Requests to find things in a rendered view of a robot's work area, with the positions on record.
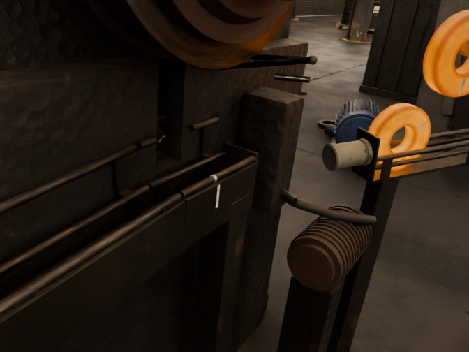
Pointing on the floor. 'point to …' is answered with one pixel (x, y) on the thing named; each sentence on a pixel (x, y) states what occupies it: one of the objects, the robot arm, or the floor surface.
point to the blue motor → (354, 119)
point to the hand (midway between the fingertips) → (467, 45)
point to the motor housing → (319, 279)
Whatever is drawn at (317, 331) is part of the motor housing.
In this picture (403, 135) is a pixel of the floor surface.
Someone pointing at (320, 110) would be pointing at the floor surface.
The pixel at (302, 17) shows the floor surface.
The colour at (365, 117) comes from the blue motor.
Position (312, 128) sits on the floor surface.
